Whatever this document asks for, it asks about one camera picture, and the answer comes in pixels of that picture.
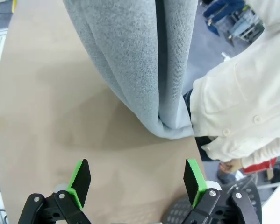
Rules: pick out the grey training pants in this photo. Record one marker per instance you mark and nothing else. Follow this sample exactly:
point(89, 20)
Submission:
point(130, 58)

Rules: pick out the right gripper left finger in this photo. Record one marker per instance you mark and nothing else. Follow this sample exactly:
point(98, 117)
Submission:
point(81, 182)

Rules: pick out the cream-sleeved left forearm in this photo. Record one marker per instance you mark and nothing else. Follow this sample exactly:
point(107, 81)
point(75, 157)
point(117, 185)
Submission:
point(254, 154)

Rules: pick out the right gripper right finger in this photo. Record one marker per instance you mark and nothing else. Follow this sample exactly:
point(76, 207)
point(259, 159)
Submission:
point(191, 182)

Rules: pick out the red box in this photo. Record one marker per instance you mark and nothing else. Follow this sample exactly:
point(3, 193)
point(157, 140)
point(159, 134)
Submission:
point(261, 166)

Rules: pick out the person's left hand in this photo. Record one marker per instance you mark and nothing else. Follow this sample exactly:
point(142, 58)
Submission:
point(231, 166)

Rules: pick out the person in cream cardigan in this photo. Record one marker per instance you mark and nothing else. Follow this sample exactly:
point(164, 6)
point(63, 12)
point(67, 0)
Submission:
point(235, 93)

